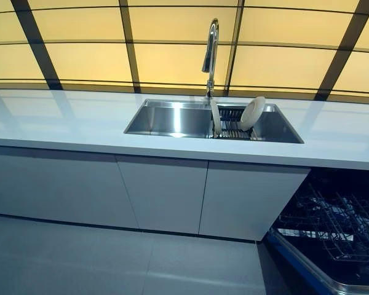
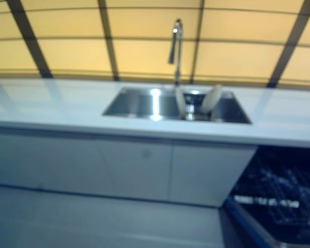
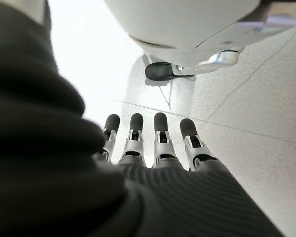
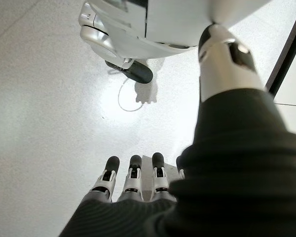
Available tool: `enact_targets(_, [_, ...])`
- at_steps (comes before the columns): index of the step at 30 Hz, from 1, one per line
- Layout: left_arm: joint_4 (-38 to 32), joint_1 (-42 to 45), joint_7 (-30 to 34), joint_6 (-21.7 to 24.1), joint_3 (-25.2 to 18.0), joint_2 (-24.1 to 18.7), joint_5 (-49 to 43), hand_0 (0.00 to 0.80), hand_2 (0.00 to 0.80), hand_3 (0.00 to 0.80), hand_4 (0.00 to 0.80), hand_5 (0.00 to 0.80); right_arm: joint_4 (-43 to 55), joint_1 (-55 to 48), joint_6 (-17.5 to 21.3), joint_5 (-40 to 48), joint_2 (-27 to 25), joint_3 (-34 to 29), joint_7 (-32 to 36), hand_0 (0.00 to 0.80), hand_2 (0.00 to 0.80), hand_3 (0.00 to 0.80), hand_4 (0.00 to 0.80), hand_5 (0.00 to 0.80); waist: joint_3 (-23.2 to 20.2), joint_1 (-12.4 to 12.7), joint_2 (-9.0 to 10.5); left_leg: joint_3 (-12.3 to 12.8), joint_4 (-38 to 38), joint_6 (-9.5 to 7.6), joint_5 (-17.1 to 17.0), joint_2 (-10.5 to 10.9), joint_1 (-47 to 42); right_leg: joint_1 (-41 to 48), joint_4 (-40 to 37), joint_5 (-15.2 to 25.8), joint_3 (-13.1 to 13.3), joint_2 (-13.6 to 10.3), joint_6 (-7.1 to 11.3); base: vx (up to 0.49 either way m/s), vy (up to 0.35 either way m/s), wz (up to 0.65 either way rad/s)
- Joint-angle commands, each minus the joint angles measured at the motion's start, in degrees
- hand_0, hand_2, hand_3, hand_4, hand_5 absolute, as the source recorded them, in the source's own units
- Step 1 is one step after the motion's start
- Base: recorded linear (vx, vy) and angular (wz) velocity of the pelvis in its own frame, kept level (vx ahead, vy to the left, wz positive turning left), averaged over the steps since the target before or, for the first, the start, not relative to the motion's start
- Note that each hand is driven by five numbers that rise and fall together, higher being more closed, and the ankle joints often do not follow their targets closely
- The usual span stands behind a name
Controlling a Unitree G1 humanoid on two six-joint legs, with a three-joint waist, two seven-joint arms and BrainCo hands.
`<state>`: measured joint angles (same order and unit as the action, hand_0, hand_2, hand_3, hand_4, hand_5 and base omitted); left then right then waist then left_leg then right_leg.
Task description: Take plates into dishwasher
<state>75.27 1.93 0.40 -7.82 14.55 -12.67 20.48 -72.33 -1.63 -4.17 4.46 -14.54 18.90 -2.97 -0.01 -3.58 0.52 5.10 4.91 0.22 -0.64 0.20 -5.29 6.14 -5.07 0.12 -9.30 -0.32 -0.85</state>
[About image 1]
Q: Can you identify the stainless steel kitchen sink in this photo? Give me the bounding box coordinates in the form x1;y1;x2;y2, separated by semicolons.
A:
124;98;305;144

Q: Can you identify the white cabinet door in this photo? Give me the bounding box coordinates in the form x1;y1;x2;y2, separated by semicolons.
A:
0;146;139;230
199;160;311;242
115;155;209;237

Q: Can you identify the chrome gooseneck faucet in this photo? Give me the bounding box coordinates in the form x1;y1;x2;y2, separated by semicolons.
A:
202;17;221;101

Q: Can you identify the dishwasher door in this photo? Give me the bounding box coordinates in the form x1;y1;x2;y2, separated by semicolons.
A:
266;226;369;295

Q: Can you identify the black steel roll-up drying rack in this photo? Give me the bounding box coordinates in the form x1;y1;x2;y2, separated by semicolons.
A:
213;106;267;141

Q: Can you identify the dishwasher lower wire rack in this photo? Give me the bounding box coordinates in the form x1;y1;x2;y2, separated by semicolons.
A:
278;180;369;262

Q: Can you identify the cream round plate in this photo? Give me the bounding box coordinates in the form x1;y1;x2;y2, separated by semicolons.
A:
240;96;266;131
210;97;222;135

